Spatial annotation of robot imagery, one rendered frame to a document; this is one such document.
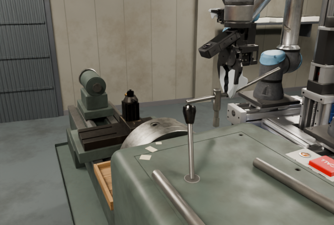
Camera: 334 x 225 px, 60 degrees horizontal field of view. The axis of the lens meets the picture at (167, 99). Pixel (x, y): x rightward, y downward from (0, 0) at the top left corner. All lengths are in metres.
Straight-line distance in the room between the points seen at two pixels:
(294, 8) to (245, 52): 0.81
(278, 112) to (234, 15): 0.88
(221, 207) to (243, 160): 0.19
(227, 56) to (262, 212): 0.41
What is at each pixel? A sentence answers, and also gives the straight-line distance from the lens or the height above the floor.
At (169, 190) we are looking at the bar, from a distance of 0.60.
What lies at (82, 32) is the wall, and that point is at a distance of 4.35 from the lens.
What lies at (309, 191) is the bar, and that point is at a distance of 0.67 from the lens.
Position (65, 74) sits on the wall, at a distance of 4.45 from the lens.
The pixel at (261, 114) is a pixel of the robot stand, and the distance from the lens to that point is 1.53.
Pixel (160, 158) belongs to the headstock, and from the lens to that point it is 0.75.
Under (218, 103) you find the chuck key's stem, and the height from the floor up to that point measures 1.36.
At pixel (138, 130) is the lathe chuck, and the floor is 1.22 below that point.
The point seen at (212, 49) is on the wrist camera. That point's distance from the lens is 0.76.
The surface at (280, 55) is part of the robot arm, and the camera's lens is 1.51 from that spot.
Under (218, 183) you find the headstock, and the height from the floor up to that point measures 1.26.
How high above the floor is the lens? 1.63
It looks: 19 degrees down
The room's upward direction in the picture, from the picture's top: straight up
